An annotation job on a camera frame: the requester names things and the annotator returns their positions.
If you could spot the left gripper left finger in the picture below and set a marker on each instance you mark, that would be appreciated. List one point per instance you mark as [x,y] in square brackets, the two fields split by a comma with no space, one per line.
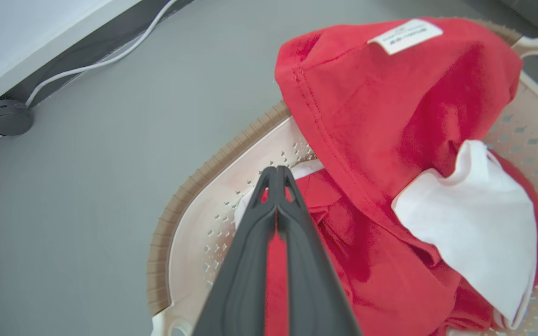
[243,280]

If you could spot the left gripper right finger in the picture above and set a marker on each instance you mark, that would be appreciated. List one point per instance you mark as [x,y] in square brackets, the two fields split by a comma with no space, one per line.
[311,289]

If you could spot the red and white garment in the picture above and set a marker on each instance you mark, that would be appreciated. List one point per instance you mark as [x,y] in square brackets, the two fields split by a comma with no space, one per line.
[390,289]

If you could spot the red garment with tag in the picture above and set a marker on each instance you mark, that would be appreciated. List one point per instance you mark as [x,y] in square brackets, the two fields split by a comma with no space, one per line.
[390,93]

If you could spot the cream perforated laundry basket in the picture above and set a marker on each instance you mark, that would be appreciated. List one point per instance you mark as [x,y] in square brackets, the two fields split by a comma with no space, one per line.
[189,242]

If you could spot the dark grey round floor foot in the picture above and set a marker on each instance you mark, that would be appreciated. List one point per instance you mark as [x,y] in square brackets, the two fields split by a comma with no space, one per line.
[11,119]

